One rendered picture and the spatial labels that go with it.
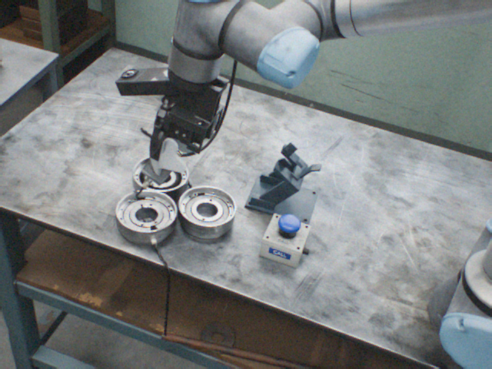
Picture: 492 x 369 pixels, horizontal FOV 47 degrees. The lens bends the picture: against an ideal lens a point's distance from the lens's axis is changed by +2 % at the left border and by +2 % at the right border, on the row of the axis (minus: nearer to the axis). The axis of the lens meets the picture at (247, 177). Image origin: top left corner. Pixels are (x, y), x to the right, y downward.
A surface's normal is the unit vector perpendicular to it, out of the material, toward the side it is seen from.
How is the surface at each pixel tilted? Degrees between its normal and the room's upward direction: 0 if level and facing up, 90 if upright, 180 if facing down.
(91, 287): 0
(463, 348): 98
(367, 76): 90
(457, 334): 97
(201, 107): 91
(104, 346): 0
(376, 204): 0
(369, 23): 108
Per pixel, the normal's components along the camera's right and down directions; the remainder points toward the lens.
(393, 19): -0.41, 0.78
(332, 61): -0.33, 0.58
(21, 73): 0.13, -0.75
